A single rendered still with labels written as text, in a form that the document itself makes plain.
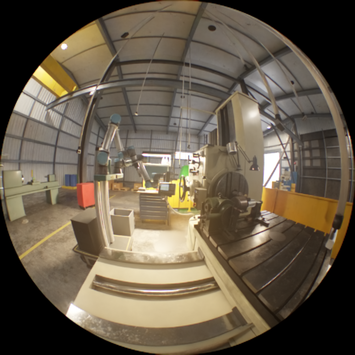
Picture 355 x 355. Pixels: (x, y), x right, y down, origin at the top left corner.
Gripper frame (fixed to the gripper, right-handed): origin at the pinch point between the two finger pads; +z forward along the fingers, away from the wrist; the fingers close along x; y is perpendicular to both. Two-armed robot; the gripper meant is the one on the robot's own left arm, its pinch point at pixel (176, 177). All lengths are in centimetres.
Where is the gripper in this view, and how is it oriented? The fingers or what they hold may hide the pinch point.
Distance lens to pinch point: 140.7
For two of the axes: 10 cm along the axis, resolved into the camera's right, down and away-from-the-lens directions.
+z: 9.9, 0.4, 1.6
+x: -1.2, 8.8, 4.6
